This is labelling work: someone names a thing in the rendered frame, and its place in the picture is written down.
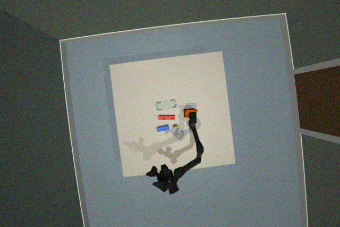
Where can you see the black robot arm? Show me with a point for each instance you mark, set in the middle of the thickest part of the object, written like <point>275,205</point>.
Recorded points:
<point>179,172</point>

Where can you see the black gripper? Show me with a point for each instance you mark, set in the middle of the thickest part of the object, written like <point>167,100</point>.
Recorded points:
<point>162,183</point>

